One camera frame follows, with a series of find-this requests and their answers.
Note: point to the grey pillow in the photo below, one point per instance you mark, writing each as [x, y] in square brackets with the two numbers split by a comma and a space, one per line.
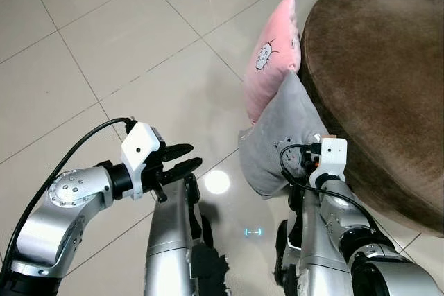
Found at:
[284, 119]

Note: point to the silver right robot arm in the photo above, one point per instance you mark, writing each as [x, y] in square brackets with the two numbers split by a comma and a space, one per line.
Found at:
[388, 268]

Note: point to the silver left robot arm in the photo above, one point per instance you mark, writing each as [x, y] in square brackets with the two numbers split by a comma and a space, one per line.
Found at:
[66, 199]

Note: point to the brown round sofa seat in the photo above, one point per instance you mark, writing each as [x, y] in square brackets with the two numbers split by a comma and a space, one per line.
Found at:
[385, 95]

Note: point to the pink pillow with cartoon print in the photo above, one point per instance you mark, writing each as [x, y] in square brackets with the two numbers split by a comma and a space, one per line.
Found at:
[274, 43]

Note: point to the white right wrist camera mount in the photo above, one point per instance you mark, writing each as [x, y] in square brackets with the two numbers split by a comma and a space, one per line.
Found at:
[329, 159]

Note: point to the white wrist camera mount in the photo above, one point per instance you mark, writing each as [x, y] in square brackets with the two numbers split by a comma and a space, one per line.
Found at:
[141, 145]
[329, 159]

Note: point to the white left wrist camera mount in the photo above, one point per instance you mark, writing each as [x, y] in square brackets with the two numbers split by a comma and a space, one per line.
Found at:
[141, 145]

